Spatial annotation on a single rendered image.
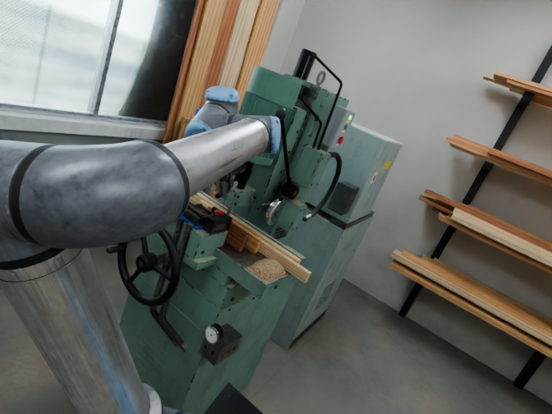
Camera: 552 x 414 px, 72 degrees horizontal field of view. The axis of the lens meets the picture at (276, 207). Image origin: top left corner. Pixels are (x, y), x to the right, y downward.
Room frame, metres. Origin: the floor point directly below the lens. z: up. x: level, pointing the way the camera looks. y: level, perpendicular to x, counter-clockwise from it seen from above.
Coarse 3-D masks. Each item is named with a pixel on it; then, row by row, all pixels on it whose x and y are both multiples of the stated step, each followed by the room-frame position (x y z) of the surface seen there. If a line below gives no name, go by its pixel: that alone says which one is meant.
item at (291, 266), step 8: (200, 200) 1.45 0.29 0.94; (264, 248) 1.28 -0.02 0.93; (272, 248) 1.27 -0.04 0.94; (272, 256) 1.26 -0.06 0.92; (280, 256) 1.25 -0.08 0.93; (288, 264) 1.23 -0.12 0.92; (296, 264) 1.22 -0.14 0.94; (288, 272) 1.22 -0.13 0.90; (296, 272) 1.21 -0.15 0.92; (304, 272) 1.20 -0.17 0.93; (304, 280) 1.19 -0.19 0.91
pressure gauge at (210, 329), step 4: (212, 324) 1.08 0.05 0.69; (216, 324) 1.08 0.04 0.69; (208, 328) 1.08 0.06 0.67; (212, 328) 1.07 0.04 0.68; (216, 328) 1.07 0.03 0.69; (220, 328) 1.08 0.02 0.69; (208, 332) 1.07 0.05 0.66; (212, 332) 1.07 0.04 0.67; (216, 332) 1.06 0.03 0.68; (220, 332) 1.07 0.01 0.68; (208, 336) 1.07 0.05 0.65; (212, 336) 1.06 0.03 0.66; (216, 336) 1.06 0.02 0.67; (220, 336) 1.06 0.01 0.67; (208, 340) 1.07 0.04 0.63; (212, 340) 1.06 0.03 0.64; (216, 340) 1.05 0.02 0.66; (220, 340) 1.07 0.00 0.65; (212, 344) 1.08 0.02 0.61
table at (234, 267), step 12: (192, 204) 1.48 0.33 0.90; (168, 228) 1.30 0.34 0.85; (216, 252) 1.18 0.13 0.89; (228, 252) 1.19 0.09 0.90; (240, 252) 1.23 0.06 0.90; (192, 264) 1.10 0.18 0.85; (204, 264) 1.13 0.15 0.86; (216, 264) 1.18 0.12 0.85; (228, 264) 1.16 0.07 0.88; (240, 264) 1.14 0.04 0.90; (240, 276) 1.13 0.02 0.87; (252, 276) 1.11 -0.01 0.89; (288, 276) 1.21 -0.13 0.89; (252, 288) 1.10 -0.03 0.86; (264, 288) 1.08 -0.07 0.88; (276, 288) 1.16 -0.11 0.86
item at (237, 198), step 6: (246, 186) 1.44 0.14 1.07; (234, 192) 1.33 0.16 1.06; (240, 192) 1.35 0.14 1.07; (246, 192) 1.39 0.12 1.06; (252, 192) 1.42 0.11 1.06; (222, 198) 1.35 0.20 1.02; (228, 198) 1.34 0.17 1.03; (234, 198) 1.33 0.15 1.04; (240, 198) 1.36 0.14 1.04; (246, 198) 1.40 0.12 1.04; (228, 204) 1.33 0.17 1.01; (234, 204) 1.34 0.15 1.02; (240, 204) 1.37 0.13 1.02; (246, 204) 1.41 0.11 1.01
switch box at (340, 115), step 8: (336, 112) 1.57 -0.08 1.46; (344, 112) 1.55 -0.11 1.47; (352, 112) 1.61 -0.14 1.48; (336, 120) 1.56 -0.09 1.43; (344, 120) 1.56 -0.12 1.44; (328, 128) 1.57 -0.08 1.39; (336, 128) 1.55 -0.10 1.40; (328, 136) 1.56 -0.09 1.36; (336, 136) 1.55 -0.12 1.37; (344, 136) 1.62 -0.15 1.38; (328, 144) 1.56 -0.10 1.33
